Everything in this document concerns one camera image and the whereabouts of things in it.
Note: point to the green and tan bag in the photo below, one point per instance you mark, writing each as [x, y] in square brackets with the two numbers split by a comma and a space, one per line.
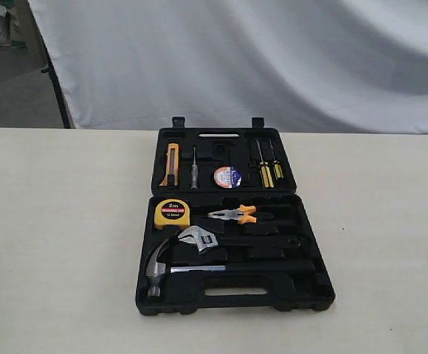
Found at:
[16, 33]

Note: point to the small yellow black screwdriver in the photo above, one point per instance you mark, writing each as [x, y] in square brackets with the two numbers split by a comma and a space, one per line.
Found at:
[277, 169]

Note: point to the wooden partition panel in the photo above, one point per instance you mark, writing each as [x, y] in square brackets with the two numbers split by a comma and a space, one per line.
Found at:
[31, 34]

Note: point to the clear voltage tester screwdriver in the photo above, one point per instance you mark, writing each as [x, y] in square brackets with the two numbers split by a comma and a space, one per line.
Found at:
[194, 172]

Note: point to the white backdrop cloth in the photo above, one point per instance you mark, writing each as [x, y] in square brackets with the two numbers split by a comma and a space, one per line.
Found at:
[304, 66]

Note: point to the claw hammer black grip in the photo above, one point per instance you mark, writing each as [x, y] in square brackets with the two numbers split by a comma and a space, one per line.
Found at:
[157, 271]

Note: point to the black plastic tool case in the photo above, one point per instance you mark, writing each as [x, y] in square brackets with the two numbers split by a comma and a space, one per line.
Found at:
[280, 212]

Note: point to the black backdrop stand pole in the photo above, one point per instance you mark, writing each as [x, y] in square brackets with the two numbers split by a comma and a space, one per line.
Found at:
[61, 103]

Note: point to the electrical tape roll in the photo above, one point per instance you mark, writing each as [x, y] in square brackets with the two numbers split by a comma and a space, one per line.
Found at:
[227, 177]

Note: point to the orange handled pliers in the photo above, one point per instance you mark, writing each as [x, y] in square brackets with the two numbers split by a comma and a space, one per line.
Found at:
[242, 214]

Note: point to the large yellow black screwdriver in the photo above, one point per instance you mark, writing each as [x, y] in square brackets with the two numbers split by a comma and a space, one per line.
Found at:
[265, 171]

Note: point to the yellow tape measure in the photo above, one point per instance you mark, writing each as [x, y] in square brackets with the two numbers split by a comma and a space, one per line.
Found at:
[172, 212]

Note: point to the orange utility knife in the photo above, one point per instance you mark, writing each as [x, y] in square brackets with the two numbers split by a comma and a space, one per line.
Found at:
[171, 178]

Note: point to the chrome adjustable wrench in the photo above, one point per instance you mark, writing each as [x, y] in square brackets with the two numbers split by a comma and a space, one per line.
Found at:
[205, 240]

